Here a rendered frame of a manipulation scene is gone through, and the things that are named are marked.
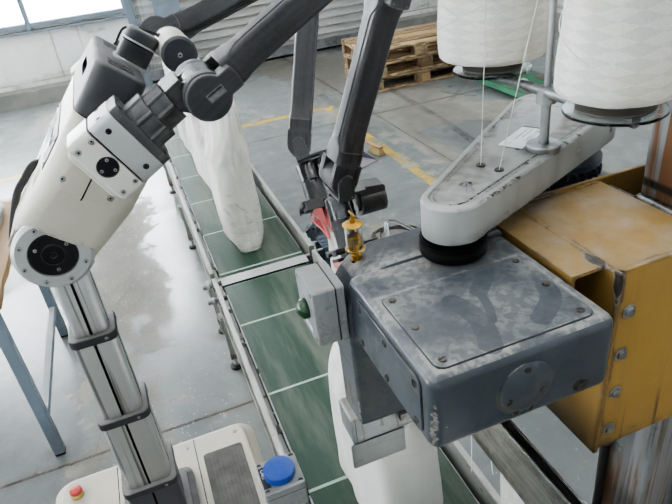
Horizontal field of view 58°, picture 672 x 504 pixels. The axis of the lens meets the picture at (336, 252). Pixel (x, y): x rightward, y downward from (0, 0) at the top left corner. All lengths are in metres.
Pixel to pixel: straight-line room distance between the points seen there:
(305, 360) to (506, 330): 1.52
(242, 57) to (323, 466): 1.19
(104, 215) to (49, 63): 7.11
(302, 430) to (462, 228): 1.25
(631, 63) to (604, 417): 0.49
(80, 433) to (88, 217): 1.63
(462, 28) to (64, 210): 0.80
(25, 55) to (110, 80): 7.16
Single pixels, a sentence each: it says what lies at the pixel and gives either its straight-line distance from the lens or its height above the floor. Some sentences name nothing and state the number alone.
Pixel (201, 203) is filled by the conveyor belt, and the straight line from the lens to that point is 3.47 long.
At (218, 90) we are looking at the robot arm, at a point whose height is 1.52.
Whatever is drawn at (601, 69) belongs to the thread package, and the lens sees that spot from 0.73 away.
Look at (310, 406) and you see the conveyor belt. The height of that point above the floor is 0.38.
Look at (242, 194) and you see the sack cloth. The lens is 2.76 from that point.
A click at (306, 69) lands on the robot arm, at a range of 1.54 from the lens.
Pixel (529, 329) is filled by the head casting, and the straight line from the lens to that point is 0.69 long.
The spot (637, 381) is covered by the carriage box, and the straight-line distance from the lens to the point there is 0.96.
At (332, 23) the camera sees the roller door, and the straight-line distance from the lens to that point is 8.73.
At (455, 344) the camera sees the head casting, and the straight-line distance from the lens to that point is 0.67.
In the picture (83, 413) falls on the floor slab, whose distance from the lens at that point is 2.87.
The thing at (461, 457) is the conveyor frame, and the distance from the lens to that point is 1.78.
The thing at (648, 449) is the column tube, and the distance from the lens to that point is 1.26.
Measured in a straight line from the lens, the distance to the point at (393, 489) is 1.38.
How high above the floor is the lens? 1.76
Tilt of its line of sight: 30 degrees down
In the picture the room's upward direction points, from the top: 7 degrees counter-clockwise
